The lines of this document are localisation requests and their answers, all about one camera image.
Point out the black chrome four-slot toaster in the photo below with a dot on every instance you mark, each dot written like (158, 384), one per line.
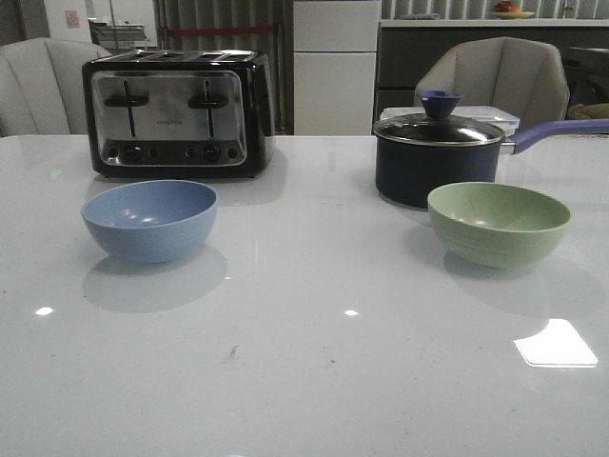
(180, 113)

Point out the beige chair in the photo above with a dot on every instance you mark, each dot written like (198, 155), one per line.
(42, 86)
(522, 77)

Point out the fruit bowl on counter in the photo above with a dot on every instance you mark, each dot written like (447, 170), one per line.
(507, 10)

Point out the glass pot lid blue knob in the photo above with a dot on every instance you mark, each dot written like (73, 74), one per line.
(438, 125)

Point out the beige chair right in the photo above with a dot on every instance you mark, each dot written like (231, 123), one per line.
(522, 77)

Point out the white refrigerator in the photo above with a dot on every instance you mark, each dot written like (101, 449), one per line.
(335, 53)

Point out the blue bowl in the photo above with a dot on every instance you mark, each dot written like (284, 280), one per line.
(151, 222)

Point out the beige chair left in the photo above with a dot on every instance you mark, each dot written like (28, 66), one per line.
(42, 86)

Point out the grey kitchen counter cabinet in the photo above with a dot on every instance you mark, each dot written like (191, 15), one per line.
(408, 49)

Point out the dark blue saucepan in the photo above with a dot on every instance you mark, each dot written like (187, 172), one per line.
(407, 173)

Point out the clear plastic container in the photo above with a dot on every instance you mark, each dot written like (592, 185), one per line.
(486, 114)

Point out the green bowl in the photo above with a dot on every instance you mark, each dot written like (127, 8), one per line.
(497, 225)

